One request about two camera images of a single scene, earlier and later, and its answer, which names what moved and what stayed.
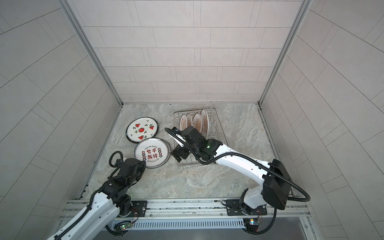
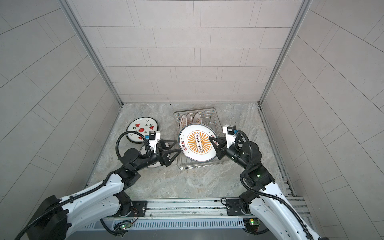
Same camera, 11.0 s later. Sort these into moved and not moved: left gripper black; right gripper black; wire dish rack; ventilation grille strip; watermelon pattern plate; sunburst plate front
Moved: left gripper black; right gripper black
Not moved: wire dish rack; ventilation grille strip; watermelon pattern plate; sunburst plate front
